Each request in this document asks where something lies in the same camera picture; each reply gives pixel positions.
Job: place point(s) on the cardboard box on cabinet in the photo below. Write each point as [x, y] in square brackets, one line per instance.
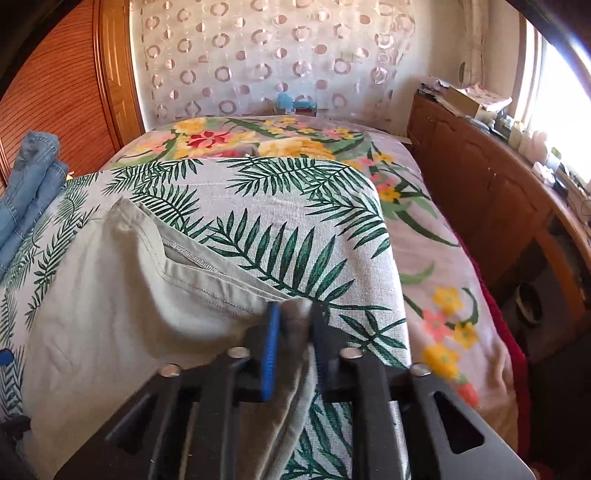
[475, 101]

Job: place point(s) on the pink circle pattern curtain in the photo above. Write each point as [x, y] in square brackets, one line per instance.
[232, 58]

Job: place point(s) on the wooden sideboard cabinet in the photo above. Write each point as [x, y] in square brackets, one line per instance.
[532, 251]

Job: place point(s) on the pink bottle on cabinet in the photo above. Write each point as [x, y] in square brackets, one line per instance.
[538, 147]

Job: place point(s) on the side window curtain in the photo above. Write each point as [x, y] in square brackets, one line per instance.
[476, 21]

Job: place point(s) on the grey-green pants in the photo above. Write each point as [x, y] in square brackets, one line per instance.
[132, 294]

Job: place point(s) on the palm leaf bed sheet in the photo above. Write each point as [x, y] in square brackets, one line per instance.
[34, 267]

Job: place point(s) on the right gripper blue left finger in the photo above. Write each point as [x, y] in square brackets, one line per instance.
[263, 341]

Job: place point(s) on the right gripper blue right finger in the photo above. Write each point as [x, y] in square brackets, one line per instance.
[334, 374]

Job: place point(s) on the blue toy at bedhead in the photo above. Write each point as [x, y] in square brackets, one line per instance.
[285, 104]

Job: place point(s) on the folded blue jeans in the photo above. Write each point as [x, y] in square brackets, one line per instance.
[36, 179]

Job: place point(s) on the window with wooden frame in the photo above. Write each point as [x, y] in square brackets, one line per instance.
[549, 98]

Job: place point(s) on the wooden louvered wardrobe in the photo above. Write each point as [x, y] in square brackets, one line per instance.
[71, 75]

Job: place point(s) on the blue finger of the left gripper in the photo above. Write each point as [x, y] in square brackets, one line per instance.
[6, 357]

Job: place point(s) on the floral bed cover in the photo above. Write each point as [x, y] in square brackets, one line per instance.
[338, 213]

